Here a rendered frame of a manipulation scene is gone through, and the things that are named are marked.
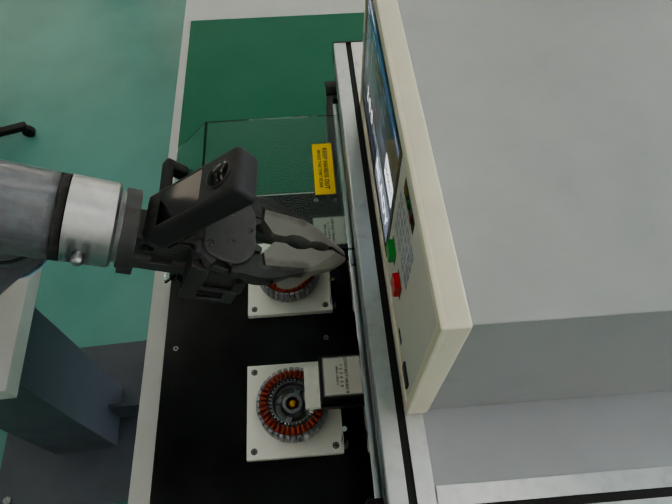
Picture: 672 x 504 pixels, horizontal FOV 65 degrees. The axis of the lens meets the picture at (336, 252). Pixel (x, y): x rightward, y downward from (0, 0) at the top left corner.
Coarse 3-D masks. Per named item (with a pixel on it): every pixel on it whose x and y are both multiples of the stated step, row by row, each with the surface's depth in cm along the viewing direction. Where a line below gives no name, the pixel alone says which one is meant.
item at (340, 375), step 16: (304, 368) 78; (320, 368) 74; (336, 368) 74; (352, 368) 74; (304, 384) 77; (320, 384) 73; (336, 384) 73; (352, 384) 73; (320, 400) 74; (336, 400) 73; (352, 400) 73
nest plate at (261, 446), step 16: (256, 368) 89; (272, 368) 89; (288, 368) 89; (256, 384) 87; (304, 400) 86; (256, 416) 84; (304, 416) 84; (336, 416) 84; (256, 432) 83; (320, 432) 83; (336, 432) 83; (256, 448) 82; (272, 448) 82; (288, 448) 82; (304, 448) 82; (320, 448) 82; (336, 448) 82
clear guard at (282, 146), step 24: (240, 120) 80; (264, 120) 80; (288, 120) 80; (312, 120) 80; (336, 120) 80; (192, 144) 80; (216, 144) 77; (240, 144) 77; (264, 144) 77; (288, 144) 77; (336, 144) 77; (192, 168) 77; (264, 168) 75; (288, 168) 75; (312, 168) 75; (336, 168) 75; (264, 192) 72; (288, 192) 72; (312, 192) 72; (312, 216) 70; (336, 216) 70; (336, 240) 68
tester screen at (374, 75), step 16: (368, 0) 60; (368, 16) 61; (368, 32) 61; (368, 48) 62; (368, 64) 63; (368, 80) 64; (384, 80) 52; (384, 96) 53; (368, 112) 67; (384, 112) 53; (368, 128) 68; (384, 128) 54; (384, 176) 56
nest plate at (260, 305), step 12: (324, 276) 98; (252, 288) 97; (324, 288) 97; (252, 300) 95; (264, 300) 95; (300, 300) 95; (312, 300) 95; (324, 300) 95; (252, 312) 94; (264, 312) 94; (276, 312) 94; (288, 312) 94; (300, 312) 94; (312, 312) 94; (324, 312) 95
